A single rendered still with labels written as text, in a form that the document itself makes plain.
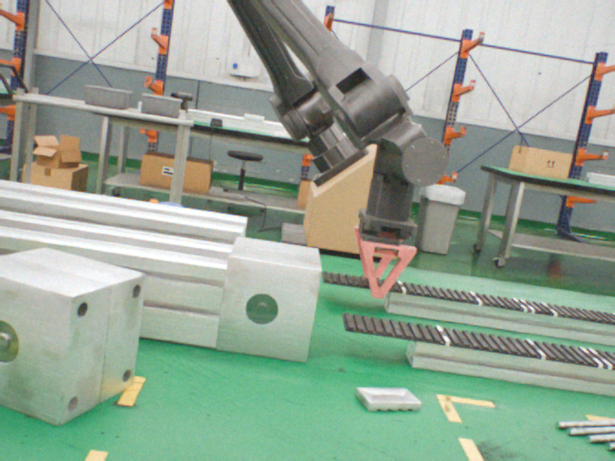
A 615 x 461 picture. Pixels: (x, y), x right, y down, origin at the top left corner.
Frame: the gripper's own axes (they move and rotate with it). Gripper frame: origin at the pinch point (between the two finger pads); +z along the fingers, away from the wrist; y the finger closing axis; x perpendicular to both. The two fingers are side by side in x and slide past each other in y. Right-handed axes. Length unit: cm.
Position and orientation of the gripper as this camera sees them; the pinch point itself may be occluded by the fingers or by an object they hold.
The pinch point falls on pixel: (375, 284)
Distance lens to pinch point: 90.1
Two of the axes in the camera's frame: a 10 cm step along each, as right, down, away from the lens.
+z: -1.5, 9.7, 1.6
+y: 0.1, 1.7, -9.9
